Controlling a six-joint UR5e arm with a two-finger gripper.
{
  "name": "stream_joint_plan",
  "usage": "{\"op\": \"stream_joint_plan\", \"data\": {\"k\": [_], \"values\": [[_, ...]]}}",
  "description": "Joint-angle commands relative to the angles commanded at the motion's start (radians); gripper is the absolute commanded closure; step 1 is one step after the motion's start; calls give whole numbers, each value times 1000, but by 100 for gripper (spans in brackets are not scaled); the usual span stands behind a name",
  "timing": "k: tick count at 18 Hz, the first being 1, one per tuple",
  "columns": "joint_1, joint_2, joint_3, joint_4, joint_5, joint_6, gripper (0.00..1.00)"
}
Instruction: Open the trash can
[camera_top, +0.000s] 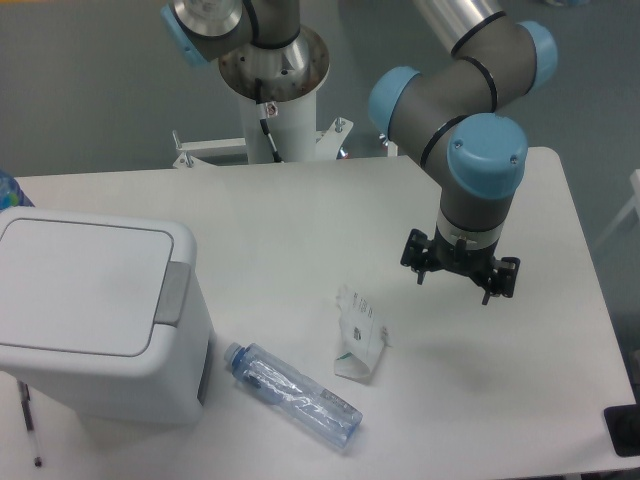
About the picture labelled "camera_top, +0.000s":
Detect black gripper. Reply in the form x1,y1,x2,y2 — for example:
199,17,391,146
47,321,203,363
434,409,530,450
400,223,521,306

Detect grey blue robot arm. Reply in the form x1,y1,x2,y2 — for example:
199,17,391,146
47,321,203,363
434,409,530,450
161,1,558,298

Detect white trash can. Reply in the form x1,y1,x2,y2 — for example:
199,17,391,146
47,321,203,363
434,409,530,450
1,207,215,424

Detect crumpled white paper carton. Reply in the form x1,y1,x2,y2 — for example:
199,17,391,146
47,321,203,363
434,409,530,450
334,285,390,382

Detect empty clear plastic bottle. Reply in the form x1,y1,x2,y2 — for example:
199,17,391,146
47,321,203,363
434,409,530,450
224,342,363,452

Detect black pen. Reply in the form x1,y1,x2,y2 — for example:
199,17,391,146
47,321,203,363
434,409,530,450
17,380,43,468

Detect black table cable port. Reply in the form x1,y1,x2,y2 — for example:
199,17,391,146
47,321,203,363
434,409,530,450
604,404,639,458

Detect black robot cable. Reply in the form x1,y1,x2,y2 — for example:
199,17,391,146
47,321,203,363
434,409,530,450
253,76,286,165

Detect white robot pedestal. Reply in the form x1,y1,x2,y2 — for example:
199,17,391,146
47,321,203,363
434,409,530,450
173,25,353,168

